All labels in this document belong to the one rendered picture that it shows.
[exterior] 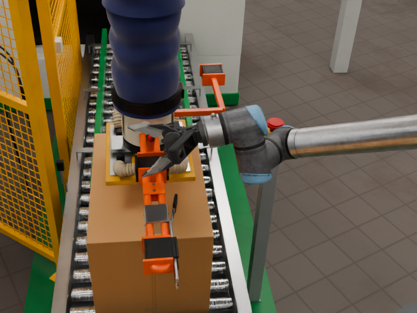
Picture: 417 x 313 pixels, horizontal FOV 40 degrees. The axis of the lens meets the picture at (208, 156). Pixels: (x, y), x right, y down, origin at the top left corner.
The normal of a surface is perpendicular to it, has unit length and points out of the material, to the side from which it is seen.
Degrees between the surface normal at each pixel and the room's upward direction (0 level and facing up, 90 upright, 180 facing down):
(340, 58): 90
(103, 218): 0
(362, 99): 0
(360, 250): 0
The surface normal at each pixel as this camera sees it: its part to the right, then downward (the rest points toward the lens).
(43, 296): 0.04, -0.80
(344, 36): 0.11, 0.60
